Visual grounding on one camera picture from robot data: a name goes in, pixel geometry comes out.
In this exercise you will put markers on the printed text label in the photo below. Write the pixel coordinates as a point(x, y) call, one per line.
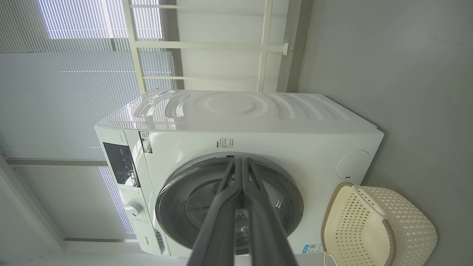
point(224, 143)

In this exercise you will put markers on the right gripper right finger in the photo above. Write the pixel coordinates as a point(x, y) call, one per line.
point(269, 240)

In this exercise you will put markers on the cream perforated laundry basket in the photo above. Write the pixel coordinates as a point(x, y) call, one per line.
point(354, 221)

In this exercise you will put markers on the white metal railing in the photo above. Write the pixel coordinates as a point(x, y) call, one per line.
point(207, 46)

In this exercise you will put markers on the blue energy label sticker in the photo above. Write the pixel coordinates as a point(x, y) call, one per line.
point(312, 248)

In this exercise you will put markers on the black washer display panel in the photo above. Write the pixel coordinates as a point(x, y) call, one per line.
point(120, 162)

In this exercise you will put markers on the dark rectangular washer sticker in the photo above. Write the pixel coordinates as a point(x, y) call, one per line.
point(146, 142)

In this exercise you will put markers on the black round glass washer door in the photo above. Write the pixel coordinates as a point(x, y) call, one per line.
point(192, 199)

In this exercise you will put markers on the white washer control knob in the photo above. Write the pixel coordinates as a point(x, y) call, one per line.
point(133, 208)

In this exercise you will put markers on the round white filter cover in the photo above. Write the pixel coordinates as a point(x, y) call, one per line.
point(353, 164)

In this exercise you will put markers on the white front-load washing machine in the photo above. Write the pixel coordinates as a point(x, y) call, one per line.
point(295, 140)

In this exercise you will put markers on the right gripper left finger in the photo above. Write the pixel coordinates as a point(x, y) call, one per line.
point(218, 236)

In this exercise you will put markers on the white window blinds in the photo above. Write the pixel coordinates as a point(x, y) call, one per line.
point(55, 92)

